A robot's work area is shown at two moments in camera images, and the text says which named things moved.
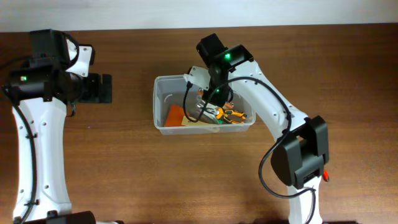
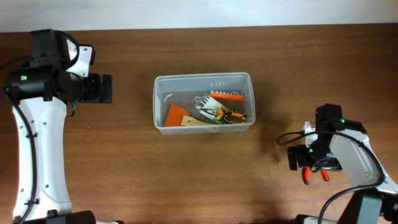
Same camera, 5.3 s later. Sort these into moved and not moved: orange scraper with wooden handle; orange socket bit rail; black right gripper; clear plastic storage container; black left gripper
Moved: orange socket bit rail; black right gripper
Not moved: clear plastic storage container; black left gripper; orange scraper with wooden handle
